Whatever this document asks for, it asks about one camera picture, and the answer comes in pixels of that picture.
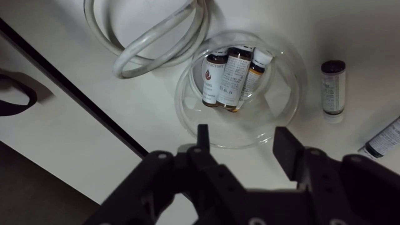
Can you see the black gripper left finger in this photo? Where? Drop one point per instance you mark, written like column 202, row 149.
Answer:
column 203, row 138

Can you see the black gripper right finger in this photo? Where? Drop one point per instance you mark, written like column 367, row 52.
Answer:
column 288, row 154

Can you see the brown bottle white text label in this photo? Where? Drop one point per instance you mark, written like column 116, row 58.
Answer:
column 233, row 82

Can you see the brown bottle orange band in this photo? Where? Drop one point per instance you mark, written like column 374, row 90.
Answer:
column 261, row 63

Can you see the dark-capped white label bottle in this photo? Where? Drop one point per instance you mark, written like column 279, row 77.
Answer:
column 388, row 139

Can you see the clear glass bowl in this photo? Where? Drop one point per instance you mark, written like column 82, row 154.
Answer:
column 267, row 117

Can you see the small black-capped vial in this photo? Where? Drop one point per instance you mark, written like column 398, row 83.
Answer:
column 333, row 89

